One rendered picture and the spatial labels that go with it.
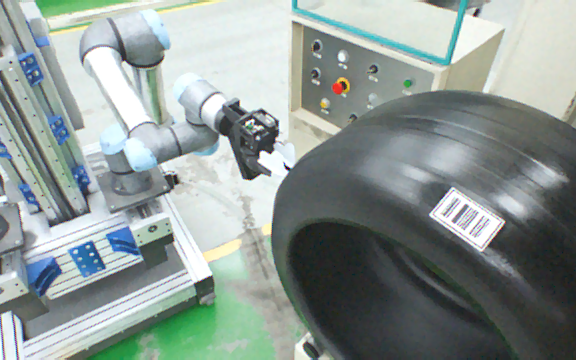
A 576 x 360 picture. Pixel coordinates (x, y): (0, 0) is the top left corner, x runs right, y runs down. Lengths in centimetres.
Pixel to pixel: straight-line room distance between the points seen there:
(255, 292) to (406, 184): 166
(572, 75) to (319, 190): 42
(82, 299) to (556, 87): 183
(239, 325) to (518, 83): 159
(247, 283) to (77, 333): 77
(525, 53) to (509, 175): 30
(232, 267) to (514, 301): 181
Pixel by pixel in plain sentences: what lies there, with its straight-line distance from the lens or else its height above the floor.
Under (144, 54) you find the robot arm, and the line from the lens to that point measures 125.
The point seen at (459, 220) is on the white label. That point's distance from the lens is 45.
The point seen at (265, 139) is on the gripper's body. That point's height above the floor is 127.
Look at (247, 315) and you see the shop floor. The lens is 202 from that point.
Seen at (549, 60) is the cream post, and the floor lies 148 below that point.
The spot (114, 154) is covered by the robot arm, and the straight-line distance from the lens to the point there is 149.
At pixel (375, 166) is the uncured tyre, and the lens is 50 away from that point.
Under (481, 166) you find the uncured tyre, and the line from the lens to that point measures 50.
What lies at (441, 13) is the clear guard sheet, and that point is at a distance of 113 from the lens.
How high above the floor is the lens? 176
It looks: 43 degrees down
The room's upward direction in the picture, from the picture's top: straight up
